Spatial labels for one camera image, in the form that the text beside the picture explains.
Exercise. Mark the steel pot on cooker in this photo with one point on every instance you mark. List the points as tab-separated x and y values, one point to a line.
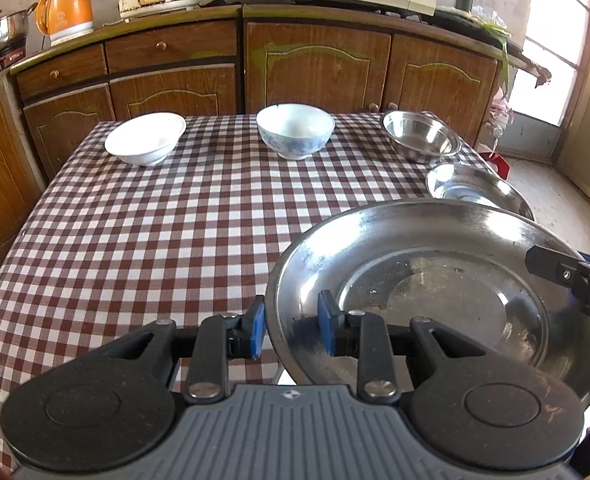
13	35

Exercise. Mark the orange electric kettle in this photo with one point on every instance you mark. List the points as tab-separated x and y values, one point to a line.
63	20

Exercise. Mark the steel bowl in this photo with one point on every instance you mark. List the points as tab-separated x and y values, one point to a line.
420	136

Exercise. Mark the white shallow bowl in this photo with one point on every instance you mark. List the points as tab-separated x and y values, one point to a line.
146	140

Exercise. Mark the brown wooden kitchen cabinet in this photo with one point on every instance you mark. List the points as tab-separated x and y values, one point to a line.
228	60

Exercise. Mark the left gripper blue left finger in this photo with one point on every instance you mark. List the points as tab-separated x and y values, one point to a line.
217	341

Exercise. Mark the green onion stalk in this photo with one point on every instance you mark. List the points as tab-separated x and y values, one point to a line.
501	35

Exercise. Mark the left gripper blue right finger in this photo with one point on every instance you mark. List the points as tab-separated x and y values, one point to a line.
363	336

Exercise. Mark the red bag on floor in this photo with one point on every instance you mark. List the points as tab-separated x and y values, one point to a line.
497	163

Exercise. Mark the clear plastic bag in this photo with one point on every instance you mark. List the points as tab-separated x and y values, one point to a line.
488	15

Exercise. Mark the large steel plate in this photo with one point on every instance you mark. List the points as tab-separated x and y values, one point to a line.
461	264

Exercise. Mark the small steel plate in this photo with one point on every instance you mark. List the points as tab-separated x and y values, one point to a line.
476	186

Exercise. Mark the blue white porcelain bowl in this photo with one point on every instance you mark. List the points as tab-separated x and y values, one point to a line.
294	131

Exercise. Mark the red white checkered tablecloth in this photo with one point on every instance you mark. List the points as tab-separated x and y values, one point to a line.
110	247

